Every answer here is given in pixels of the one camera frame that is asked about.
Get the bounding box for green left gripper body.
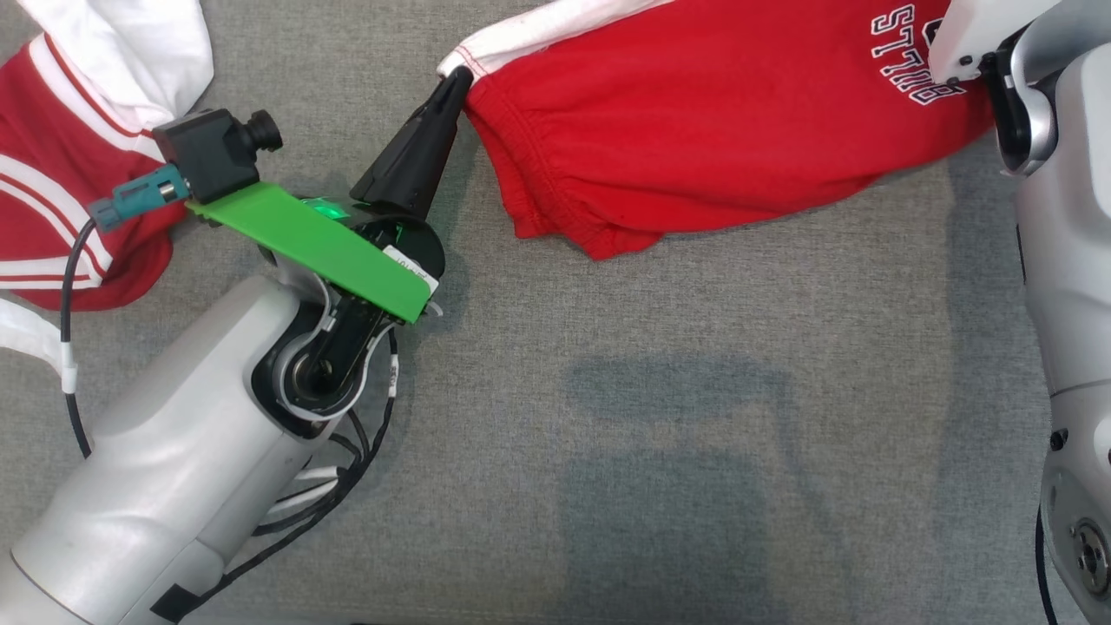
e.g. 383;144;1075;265
187;182;448;325

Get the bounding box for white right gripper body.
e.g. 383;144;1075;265
927;0;1064;83

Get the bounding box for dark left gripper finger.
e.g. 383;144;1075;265
350;68;465;209
395;74;474;218

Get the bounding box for red shorts with black lettering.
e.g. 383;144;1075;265
437;0;999;261

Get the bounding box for red shorts with striped trim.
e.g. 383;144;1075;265
0;0;215;312

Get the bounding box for white tape flag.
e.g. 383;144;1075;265
0;299;81;393

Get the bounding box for teal left camera connector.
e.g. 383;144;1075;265
87;164;192;234

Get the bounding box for black left arm cable bundle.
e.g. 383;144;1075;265
152;328;402;622

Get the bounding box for black left camera cable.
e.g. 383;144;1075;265
59;219;95;459

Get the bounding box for black camera cable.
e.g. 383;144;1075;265
59;219;95;459
1033;508;1062;625

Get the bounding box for black right camera cable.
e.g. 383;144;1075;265
1033;508;1062;625

